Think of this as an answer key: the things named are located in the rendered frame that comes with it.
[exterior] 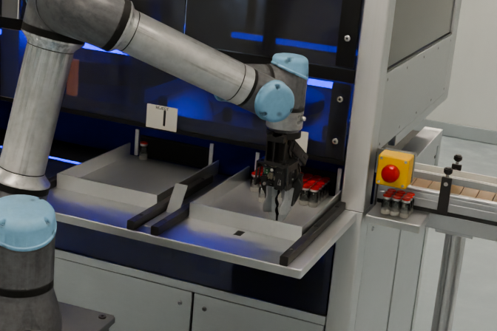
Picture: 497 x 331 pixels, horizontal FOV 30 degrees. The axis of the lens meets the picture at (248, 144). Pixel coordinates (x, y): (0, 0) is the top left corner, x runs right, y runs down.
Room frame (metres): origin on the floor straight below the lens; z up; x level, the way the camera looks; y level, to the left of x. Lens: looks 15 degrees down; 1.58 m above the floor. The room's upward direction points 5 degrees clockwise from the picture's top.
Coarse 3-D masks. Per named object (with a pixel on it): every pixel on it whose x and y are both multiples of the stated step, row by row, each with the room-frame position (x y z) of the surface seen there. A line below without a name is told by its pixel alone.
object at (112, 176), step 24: (72, 168) 2.09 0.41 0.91; (96, 168) 2.19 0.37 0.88; (120, 168) 2.22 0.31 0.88; (144, 168) 2.24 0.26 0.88; (168, 168) 2.26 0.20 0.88; (192, 168) 2.27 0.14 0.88; (216, 168) 2.25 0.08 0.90; (96, 192) 2.00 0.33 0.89; (120, 192) 1.98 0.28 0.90; (144, 192) 1.96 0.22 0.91; (168, 192) 2.00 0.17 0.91
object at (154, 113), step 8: (152, 104) 2.24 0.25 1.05; (152, 112) 2.24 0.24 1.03; (160, 112) 2.23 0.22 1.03; (168, 112) 2.23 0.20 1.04; (176, 112) 2.22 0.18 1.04; (152, 120) 2.24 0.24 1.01; (160, 120) 2.23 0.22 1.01; (168, 120) 2.23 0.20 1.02; (176, 120) 2.22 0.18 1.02; (160, 128) 2.23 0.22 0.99; (168, 128) 2.22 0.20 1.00; (176, 128) 2.22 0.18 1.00
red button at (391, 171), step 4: (384, 168) 2.00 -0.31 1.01; (388, 168) 1.99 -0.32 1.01; (392, 168) 1.99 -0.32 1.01; (396, 168) 2.00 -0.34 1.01; (384, 172) 2.00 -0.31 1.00; (388, 172) 1.99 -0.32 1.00; (392, 172) 1.99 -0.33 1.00; (396, 172) 1.99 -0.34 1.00; (384, 176) 1.99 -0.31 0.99; (388, 176) 1.99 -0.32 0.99; (392, 176) 1.99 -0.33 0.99; (396, 176) 1.99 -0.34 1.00; (388, 180) 1.99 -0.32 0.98; (392, 180) 1.99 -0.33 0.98
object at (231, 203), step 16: (240, 176) 2.18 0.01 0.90; (208, 192) 2.00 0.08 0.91; (224, 192) 2.09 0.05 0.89; (240, 192) 2.12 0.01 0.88; (256, 192) 2.13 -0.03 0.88; (192, 208) 1.91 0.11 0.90; (208, 208) 1.90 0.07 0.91; (224, 208) 1.99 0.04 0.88; (240, 208) 2.00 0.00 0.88; (256, 208) 2.01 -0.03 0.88; (304, 208) 2.04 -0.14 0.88; (320, 208) 1.95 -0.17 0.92; (224, 224) 1.89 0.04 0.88; (240, 224) 1.87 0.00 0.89; (256, 224) 1.86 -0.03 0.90; (272, 224) 1.85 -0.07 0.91; (288, 224) 1.83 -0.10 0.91; (304, 224) 1.84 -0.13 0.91
